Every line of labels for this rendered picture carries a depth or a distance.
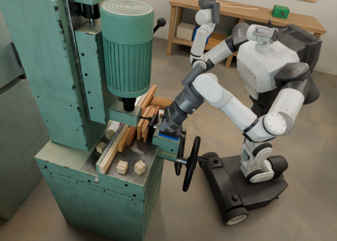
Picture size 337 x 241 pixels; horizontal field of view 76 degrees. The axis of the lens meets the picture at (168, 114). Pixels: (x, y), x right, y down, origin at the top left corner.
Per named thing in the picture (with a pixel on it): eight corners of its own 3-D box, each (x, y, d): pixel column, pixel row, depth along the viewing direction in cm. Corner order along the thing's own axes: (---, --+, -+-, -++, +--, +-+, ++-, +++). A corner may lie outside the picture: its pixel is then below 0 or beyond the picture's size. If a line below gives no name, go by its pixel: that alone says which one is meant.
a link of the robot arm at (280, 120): (266, 153, 80) (288, 110, 89) (292, 146, 68) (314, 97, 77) (240, 134, 80) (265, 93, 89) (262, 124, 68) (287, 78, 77)
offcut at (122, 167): (127, 166, 96) (127, 162, 93) (124, 174, 93) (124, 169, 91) (120, 165, 96) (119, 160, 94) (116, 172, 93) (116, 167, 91)
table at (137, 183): (163, 201, 92) (165, 194, 88) (98, 179, 96) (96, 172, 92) (190, 112, 137) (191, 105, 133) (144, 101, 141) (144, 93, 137)
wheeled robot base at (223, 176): (257, 156, 223) (270, 134, 201) (290, 205, 186) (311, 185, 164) (199, 166, 206) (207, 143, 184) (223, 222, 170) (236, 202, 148)
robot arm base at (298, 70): (281, 100, 98) (303, 85, 96) (300, 112, 87) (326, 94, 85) (267, 75, 92) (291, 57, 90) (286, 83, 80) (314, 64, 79)
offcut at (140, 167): (145, 170, 95) (145, 164, 92) (139, 175, 93) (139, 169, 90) (140, 166, 97) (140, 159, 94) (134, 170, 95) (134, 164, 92)
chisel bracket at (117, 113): (136, 129, 102) (136, 116, 96) (109, 122, 103) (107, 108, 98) (142, 119, 107) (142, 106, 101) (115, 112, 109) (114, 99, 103)
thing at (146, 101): (121, 152, 101) (121, 146, 99) (117, 151, 102) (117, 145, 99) (156, 90, 141) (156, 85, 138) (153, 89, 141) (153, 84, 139)
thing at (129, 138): (129, 145, 105) (129, 139, 102) (125, 144, 105) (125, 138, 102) (146, 114, 123) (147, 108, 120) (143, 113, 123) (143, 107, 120)
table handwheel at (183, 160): (198, 147, 131) (187, 197, 118) (167, 138, 134) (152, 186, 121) (206, 128, 105) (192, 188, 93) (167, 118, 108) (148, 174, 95)
